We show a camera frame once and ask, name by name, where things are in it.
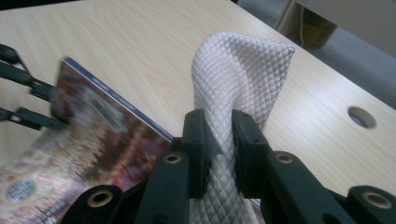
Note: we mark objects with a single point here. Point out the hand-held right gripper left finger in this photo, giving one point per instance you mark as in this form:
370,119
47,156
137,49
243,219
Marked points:
194,149

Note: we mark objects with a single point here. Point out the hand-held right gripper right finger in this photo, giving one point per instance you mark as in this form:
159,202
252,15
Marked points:
249,149

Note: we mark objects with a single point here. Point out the glossy magazine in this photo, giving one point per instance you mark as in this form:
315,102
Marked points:
93,149

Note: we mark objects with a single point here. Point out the white textured cloth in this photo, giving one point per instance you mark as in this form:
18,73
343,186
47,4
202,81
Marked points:
236,71

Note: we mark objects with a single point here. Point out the brown cardboard box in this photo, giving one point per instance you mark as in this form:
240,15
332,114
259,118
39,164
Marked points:
319,29

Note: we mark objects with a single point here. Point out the beige desk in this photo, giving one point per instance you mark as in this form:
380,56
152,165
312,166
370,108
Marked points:
358,18

